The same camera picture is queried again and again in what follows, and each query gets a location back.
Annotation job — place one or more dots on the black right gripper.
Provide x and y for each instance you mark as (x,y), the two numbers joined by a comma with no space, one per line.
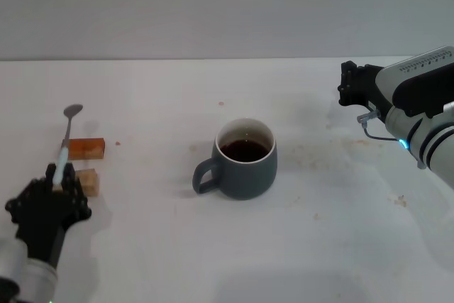
(372,86)

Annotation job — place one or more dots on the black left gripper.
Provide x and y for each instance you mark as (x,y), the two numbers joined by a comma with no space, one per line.
(44,228)

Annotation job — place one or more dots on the grey ceramic cup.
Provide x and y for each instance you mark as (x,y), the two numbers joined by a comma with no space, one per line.
(244,179)

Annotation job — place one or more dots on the light notched wooden block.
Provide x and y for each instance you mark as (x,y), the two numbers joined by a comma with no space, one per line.
(90,182)

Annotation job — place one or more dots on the reddish brown wooden block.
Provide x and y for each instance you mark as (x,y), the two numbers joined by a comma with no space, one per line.
(90,148)

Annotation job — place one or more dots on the dark coffee liquid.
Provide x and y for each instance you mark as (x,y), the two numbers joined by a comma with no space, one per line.
(244,150)

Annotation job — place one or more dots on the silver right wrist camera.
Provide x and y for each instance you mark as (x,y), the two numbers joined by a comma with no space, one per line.
(415,76)

